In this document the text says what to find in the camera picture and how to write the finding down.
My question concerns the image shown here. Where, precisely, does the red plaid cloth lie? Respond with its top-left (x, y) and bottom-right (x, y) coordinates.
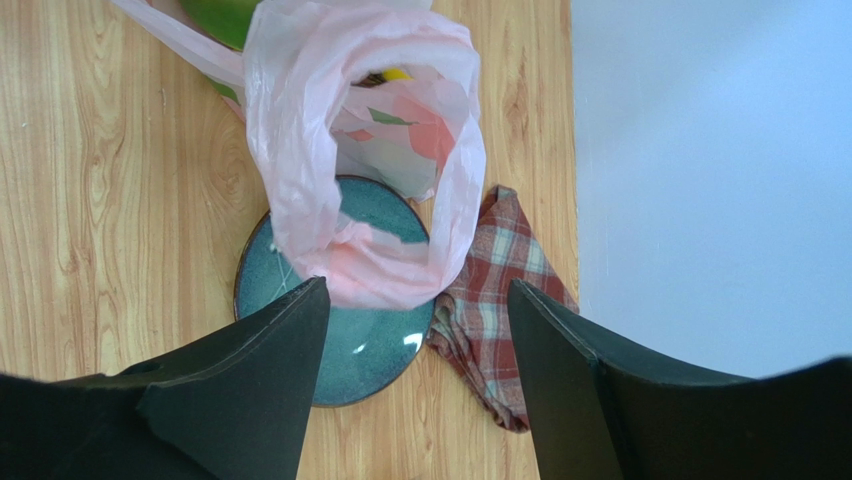
top-left (426, 185), bottom-right (578, 433)

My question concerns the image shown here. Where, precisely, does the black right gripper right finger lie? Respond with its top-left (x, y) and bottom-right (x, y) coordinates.
top-left (508, 280), bottom-right (851, 479)

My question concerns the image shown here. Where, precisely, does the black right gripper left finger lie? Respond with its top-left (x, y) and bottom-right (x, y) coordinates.
top-left (1, 277), bottom-right (330, 479)

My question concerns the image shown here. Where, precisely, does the pink plastic bag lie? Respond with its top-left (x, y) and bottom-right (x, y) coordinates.
top-left (121, 1), bottom-right (486, 310)

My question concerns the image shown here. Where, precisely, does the green fake fruit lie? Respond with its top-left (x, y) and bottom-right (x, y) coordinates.
top-left (178, 0), bottom-right (264, 104)

